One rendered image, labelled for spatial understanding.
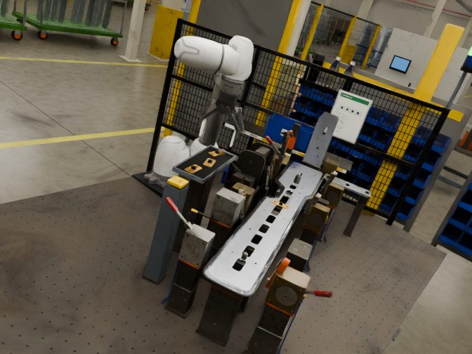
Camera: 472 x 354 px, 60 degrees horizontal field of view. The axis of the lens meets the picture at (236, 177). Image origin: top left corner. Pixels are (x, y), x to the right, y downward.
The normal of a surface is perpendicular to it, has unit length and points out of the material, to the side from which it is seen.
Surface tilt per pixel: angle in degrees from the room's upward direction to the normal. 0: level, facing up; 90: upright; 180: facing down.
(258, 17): 90
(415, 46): 90
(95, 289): 0
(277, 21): 90
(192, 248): 90
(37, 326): 0
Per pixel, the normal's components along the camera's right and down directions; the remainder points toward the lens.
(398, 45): -0.61, 0.17
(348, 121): -0.35, 0.30
